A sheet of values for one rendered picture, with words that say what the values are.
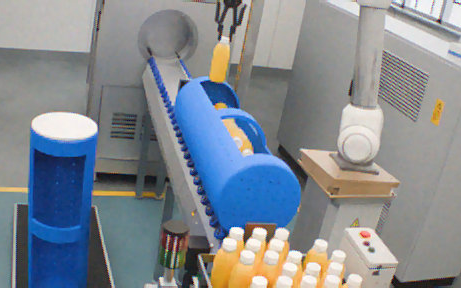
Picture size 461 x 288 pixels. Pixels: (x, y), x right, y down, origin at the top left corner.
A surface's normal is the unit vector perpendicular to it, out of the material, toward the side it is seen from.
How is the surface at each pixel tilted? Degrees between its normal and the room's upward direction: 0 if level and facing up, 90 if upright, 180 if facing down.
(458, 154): 90
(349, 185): 90
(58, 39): 90
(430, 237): 90
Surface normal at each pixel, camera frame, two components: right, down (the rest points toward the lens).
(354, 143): -0.29, 0.36
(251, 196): 0.22, 0.42
